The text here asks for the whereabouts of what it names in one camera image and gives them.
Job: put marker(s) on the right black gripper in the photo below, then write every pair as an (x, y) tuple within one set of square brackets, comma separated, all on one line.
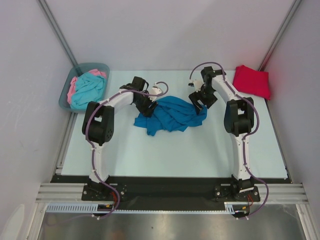
[(202, 100)]

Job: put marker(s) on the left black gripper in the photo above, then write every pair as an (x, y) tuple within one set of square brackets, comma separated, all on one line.
[(146, 111)]

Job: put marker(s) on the dark blue t shirt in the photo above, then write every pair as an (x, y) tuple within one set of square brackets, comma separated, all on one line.
[(171, 114)]

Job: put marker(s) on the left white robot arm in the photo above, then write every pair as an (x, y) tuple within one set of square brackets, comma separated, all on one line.
[(99, 121)]

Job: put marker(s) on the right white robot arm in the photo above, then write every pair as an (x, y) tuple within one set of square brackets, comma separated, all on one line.
[(239, 120)]

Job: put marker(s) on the folded red t shirt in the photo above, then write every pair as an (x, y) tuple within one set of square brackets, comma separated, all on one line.
[(250, 81)]

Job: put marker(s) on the light blue t shirt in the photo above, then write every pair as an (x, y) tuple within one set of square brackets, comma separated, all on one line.
[(87, 92)]

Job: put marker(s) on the teal plastic basket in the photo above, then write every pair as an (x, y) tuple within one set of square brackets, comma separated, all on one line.
[(78, 69)]

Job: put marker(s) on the pink t shirt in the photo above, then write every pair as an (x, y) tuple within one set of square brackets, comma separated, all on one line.
[(72, 87)]

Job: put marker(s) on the black front mat strip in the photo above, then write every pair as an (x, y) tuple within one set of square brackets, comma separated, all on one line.
[(144, 204)]

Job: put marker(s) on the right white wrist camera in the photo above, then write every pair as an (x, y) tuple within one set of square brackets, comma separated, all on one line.
[(197, 84)]

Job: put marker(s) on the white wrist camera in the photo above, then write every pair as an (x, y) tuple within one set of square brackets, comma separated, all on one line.
[(197, 84), (155, 90)]

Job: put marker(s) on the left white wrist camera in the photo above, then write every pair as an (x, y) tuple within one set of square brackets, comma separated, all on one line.
[(155, 90)]

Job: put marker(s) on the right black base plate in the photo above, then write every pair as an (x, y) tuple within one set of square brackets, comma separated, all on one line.
[(228, 193)]

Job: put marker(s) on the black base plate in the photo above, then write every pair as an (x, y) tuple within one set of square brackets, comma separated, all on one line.
[(98, 192), (228, 193)]

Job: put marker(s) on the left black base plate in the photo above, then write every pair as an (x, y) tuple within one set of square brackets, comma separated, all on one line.
[(98, 192)]

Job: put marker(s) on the right slotted cable duct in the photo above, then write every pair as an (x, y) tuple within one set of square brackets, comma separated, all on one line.
[(237, 207)]

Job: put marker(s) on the slotted cable duct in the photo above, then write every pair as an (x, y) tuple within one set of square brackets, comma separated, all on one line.
[(237, 207), (79, 207)]

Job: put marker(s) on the aluminium front rail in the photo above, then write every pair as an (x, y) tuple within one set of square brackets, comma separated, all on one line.
[(272, 194)]

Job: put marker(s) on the left slotted cable duct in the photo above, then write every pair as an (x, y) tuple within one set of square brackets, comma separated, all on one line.
[(79, 207)]

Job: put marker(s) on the left aluminium corner post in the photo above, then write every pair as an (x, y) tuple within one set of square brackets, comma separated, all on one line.
[(52, 21)]

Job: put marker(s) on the aluminium corner post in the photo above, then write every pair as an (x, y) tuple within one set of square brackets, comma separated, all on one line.
[(296, 4), (52, 21)]

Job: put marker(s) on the right aluminium corner post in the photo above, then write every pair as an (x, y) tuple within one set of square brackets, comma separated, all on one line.
[(296, 4)]

